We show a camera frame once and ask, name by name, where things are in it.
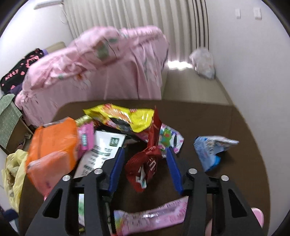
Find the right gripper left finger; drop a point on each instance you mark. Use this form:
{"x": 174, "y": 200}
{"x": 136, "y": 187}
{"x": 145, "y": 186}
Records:
{"x": 58, "y": 215}

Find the pink candy wrapper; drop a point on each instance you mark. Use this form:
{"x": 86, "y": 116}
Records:
{"x": 167, "y": 215}

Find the orange plastic package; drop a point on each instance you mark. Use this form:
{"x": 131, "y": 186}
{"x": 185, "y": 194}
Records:
{"x": 52, "y": 154}

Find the blue snack wrapper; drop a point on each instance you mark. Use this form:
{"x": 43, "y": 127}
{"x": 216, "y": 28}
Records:
{"x": 207, "y": 148}

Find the yellow pink snack bag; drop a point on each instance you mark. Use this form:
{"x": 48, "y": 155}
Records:
{"x": 86, "y": 138}

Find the white green carton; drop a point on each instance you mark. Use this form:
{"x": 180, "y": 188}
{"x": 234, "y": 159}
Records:
{"x": 107, "y": 154}

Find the red snack wrapper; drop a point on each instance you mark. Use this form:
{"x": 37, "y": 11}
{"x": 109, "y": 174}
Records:
{"x": 141, "y": 168}

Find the colourful pink snack bag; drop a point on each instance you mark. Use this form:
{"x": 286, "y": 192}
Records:
{"x": 169, "y": 137}

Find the yellow chip bag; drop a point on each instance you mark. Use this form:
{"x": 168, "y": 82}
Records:
{"x": 123, "y": 119}

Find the yellow trash bag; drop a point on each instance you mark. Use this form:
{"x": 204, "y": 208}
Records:
{"x": 13, "y": 176}

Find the green yellow snack packet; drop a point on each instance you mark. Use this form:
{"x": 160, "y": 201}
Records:
{"x": 83, "y": 120}

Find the green checkered cloth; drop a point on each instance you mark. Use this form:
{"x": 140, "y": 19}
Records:
{"x": 9, "y": 118}

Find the black kitty blanket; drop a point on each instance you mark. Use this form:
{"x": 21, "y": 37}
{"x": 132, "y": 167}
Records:
{"x": 11, "y": 83}

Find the white plastic bag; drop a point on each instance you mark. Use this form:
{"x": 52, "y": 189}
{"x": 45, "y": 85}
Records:
{"x": 203, "y": 64}

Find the pink floral bed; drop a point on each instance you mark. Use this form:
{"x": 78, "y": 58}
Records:
{"x": 103, "y": 63}

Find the beige headboard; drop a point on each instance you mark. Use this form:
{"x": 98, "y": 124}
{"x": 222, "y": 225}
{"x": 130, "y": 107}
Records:
{"x": 55, "y": 47}

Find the striped white curtain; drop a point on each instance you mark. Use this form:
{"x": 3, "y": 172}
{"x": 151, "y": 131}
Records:
{"x": 184, "y": 23}

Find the air conditioner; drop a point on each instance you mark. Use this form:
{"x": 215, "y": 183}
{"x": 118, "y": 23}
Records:
{"x": 48, "y": 3}

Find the white wall switch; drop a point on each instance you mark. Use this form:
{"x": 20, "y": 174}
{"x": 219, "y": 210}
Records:
{"x": 238, "y": 13}

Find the white wall socket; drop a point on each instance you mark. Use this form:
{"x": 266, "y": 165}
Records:
{"x": 257, "y": 13}

